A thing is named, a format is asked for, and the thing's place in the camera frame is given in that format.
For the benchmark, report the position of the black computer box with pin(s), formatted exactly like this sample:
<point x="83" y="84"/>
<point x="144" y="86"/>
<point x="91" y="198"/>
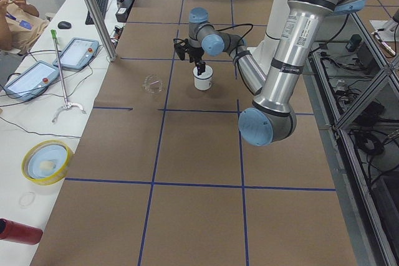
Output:
<point x="123" y="11"/>

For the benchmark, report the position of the yellow tape roll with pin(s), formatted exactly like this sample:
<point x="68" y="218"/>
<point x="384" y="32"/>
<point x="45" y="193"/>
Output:
<point x="47" y="162"/>

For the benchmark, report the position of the near blue teach pendant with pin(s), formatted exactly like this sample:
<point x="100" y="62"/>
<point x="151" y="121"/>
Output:
<point x="32" y="82"/>

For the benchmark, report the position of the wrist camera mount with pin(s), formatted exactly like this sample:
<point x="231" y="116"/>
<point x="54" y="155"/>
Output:
<point x="180" y="47"/>

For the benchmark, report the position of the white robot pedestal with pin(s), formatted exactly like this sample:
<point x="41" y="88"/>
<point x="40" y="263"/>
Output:
<point x="266" y="49"/>

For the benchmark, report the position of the black computer mouse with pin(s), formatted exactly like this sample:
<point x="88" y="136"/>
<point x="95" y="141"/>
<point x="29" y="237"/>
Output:
<point x="64" y="25"/>

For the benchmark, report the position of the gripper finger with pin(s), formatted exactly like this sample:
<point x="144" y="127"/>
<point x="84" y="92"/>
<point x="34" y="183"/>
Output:
<point x="198" y="68"/>
<point x="202" y="66"/>

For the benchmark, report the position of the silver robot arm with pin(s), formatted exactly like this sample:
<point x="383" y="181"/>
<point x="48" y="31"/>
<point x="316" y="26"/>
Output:
<point x="271" y="117"/>

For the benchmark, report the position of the white enamel mug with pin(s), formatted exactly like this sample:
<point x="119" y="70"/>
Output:
<point x="203" y="84"/>

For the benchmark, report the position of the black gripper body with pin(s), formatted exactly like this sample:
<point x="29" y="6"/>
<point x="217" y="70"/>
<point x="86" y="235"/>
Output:
<point x="196" y="54"/>

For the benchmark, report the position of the seated person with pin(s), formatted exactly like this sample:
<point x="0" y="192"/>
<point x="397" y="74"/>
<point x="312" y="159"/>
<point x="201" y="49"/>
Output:
<point x="21" y="25"/>

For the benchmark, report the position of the blue teach pendant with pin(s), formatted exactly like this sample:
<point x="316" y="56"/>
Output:
<point x="78" y="53"/>
<point x="32" y="82"/>

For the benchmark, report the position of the clear plastic funnel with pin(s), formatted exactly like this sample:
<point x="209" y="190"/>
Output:
<point x="153" y="84"/>

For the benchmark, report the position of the red bottle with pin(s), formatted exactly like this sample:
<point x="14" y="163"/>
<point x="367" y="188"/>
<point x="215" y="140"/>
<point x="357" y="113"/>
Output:
<point x="20" y="233"/>

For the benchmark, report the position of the metal reacher grabber tool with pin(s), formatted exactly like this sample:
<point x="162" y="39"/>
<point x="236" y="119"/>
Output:
<point x="67" y="104"/>

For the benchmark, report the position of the far blue teach pendant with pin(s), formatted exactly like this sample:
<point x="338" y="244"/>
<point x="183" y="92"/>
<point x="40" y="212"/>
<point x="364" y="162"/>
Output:
<point x="78" y="53"/>

